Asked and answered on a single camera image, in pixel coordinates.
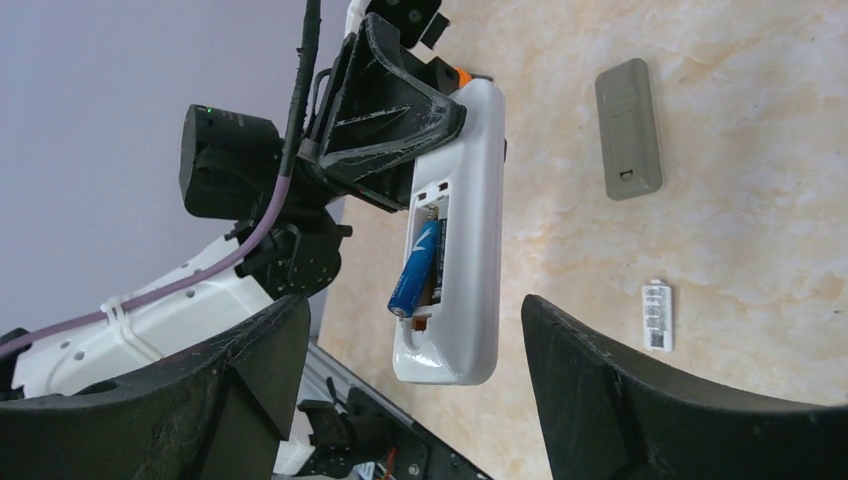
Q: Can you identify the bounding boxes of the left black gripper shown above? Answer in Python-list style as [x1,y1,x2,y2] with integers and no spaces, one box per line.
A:
[301,13,467,212]

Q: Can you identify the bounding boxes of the blue block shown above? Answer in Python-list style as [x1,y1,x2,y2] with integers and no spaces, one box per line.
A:
[387,220,440,318]

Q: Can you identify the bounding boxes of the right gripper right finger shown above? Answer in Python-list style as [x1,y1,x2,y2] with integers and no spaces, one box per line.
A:
[521,295,847,479]

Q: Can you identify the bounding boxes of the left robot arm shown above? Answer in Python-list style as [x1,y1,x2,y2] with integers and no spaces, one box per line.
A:
[1,8,471,401]

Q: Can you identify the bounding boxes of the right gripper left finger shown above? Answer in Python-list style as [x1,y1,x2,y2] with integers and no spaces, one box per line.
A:
[1,296,310,479]

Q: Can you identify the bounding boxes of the orange tape roll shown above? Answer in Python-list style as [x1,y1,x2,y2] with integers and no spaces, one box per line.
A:
[454,67,473,88]

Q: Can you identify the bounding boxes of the white remote control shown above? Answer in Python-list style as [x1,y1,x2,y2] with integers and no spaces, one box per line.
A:
[594,58,664,201]
[393,79,506,385]

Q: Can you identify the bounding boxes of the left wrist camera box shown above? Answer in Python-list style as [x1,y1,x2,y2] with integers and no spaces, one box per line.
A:
[345,0,451,49]

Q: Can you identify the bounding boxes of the white remote battery cover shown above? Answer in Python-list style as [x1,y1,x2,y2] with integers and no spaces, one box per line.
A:
[642,279,674,352]

